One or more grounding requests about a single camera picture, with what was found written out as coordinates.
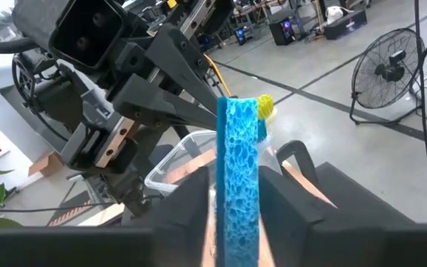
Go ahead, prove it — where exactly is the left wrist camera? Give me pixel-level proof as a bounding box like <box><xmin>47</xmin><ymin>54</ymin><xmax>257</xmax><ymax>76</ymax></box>
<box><xmin>11</xmin><ymin>0</ymin><xmax>125</xmax><ymax>71</ymax></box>

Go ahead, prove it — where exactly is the green dish brush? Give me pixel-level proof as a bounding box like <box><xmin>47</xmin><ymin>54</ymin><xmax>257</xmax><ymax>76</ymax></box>
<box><xmin>256</xmin><ymin>93</ymin><xmax>278</xmax><ymax>122</ymax></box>

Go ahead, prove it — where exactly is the black equipment case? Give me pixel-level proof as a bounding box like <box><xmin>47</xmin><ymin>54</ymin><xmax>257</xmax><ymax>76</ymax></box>
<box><xmin>323</xmin><ymin>9</ymin><xmax>368</xmax><ymax>41</ymax></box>

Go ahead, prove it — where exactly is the black floor fan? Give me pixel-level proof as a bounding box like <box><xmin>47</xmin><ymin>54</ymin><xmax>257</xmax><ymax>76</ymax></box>
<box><xmin>348</xmin><ymin>27</ymin><xmax>427</xmax><ymax>127</ymax></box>

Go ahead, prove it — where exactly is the yellow cable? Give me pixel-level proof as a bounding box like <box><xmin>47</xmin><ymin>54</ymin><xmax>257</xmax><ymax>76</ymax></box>
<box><xmin>202</xmin><ymin>53</ymin><xmax>234</xmax><ymax>98</ymax></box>

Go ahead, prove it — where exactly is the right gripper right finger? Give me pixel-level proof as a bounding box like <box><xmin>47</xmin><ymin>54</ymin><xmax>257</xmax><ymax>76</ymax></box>
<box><xmin>258</xmin><ymin>162</ymin><xmax>427</xmax><ymax>267</ymax></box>

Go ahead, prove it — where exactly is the dark blue scrub sponge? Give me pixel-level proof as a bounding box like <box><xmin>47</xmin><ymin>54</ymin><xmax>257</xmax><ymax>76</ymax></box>
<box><xmin>215</xmin><ymin>96</ymin><xmax>262</xmax><ymax>267</ymax></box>

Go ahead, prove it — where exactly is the clear plastic bin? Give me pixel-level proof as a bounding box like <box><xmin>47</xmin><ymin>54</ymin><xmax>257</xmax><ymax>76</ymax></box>
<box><xmin>145</xmin><ymin>129</ymin><xmax>287</xmax><ymax>196</ymax></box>

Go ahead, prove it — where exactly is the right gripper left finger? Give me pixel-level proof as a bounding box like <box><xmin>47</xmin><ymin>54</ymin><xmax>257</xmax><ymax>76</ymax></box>
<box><xmin>0</xmin><ymin>166</ymin><xmax>211</xmax><ymax>267</ymax></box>

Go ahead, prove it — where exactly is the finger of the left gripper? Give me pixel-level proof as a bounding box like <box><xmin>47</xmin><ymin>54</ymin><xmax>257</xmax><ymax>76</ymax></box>
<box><xmin>111</xmin><ymin>73</ymin><xmax>217</xmax><ymax>131</ymax></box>
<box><xmin>145</xmin><ymin>24</ymin><xmax>218</xmax><ymax>114</ymax></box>

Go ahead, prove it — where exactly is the cardboard box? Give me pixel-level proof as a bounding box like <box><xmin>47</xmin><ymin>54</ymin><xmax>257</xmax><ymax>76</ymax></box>
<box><xmin>27</xmin><ymin>151</ymin><xmax>64</xmax><ymax>177</ymax></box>

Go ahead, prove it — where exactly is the black computer tower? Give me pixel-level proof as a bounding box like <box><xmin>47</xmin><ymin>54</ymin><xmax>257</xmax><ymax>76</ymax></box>
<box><xmin>268</xmin><ymin>16</ymin><xmax>297</xmax><ymax>46</ymax></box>
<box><xmin>234</xmin><ymin>26</ymin><xmax>248</xmax><ymax>46</ymax></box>

